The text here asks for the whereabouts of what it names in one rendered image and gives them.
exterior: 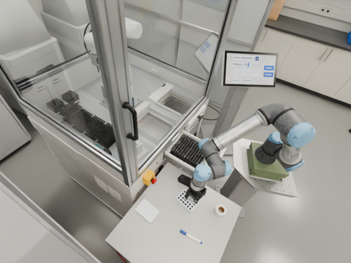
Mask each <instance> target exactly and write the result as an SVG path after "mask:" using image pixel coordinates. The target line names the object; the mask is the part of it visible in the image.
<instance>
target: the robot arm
mask: <svg viewBox="0 0 351 263"><path fill-rule="evenodd" d="M270 124H272V125H273V126H274V127H275V128H276V129H277V130H278V131H275V132H272V133H271V134H270V135H269V136H268V137H267V139H266V140H265V142H264V143H263V144H262V145H261V146H259V147H257V149H256V150H255V153H254V154H255V157H256V158H257V159H258V160H259V161H260V162H261V163H263V164H266V165H271V164H273V163H274V162H275V161H276V159H277V160H278V161H279V162H280V164H281V165H282V166H283V168H284V169H285V170H286V171H287V172H291V171H293V170H295V169H297V168H299V167H301V166H302V165H304V164H305V162H304V160H303V159H302V158H301V152H300V149H301V147H303V146H305V145H306V144H308V143H309V142H310V141H311V140H312V139H313V138H314V137H315V135H316V131H315V129H314V128H313V126H312V125H311V124H310V123H308V122H307V121H306V120H305V119H304V118H303V117H302V116H301V115H300V114H299V113H298V112H297V111H296V110H295V109H294V108H293V107H292V106H290V105H288V104H285V103H273V104H268V105H265V106H263V107H261V108H259V109H257V110H256V111H255V113H254V114H253V115H251V116H249V117H248V118H246V119H244V120H243V121H241V122H239V123H238V124H237V125H235V126H233V127H231V128H230V129H228V130H226V131H225V132H223V133H221V134H220V135H218V136H216V137H215V138H213V139H211V140H210V139H209V138H205V139H202V140H201V141H200V142H199V143H198V147H199V149H200V152H201V153H202V155H203V157H204V159H205V161H206V163H207V164H208V165H207V164H202V163H201V164H198V165H197V166H196V168H195V170H194V172H193V176H192V178H190V177H187V176H185V175H183V174H181V175H180V176H179V177H178V178H177V179H178V182H179V183H181V184H183V185H185V186H187V187H188V188H189V189H188V190H187V191H186V194H185V196H184V197H185V199H186V200H188V201H190V202H191V203H192V204H194V203H196V204H197V203H198V201H199V200H200V199H201V198H202V197H203V196H205V194H206V190H207V189H206V188H205V185H206V183H207V182H209V181H212V180H216V179H218V178H221V177H225V176H227V175H230V174H231V172H232V167H231V164H230V163H229V162H228V161H227V160H222V159H221V157H220V156H219V154H218V152H219V151H221V150H223V149H225V148H226V147H228V146H229V145H231V144H233V143H235V142H236V141H238V140H240V139H241V138H243V137H245V136H247V135H248V134H250V133H252V132H254V131H255V130H257V129H259V128H261V127H262V126H268V125H270ZM192 199H194V202H193V200H192ZM196 201H197V202H196Z"/></svg>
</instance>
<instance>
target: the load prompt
mask: <svg viewBox="0 0 351 263"><path fill-rule="evenodd" d="M232 61H251V62H263V56H255V55H235V54H232Z"/></svg>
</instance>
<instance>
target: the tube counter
mask: <svg viewBox="0 0 351 263"><path fill-rule="evenodd" d="M262 65H263V63H249V62H244V63H243V67H253V68H262Z"/></svg>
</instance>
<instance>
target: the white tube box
mask: <svg viewBox="0 0 351 263"><path fill-rule="evenodd" d="M185 194H186V190H185V189H184V190H183V191H182V192H181V193H180V194H179V195H178V196H177V197H176V198H175V200H176V201H177V202H178V203H179V204H180V205H181V206H182V207H183V208H184V209H185V210H186V211H187V212H188V213H189V214H190V213H191V212H192V211H193V210H194V209H195V207H196V206H197V205H198V203H199V202H198V203H197V204H196V203H194V204H192V203H191V202H190V201H187V200H186V199H185V197H184V196H185ZM192 200H193V202H194V199H192Z"/></svg>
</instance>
